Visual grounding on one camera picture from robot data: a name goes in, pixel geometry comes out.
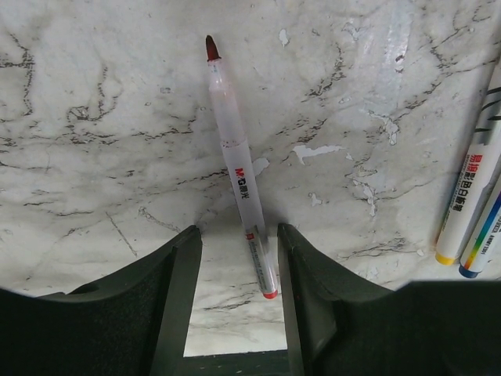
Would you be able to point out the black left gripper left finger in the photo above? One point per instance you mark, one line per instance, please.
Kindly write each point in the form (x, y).
(131, 322)

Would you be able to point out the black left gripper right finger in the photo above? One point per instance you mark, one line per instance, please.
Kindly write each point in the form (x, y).
(338, 323)

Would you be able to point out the white red marker pen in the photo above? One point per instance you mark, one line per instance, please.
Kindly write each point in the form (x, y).
(237, 157)

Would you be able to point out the white blue marker pen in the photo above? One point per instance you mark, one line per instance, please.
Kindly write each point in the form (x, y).
(484, 239)

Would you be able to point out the white yellow marker pen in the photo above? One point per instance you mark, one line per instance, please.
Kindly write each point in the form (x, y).
(476, 173)

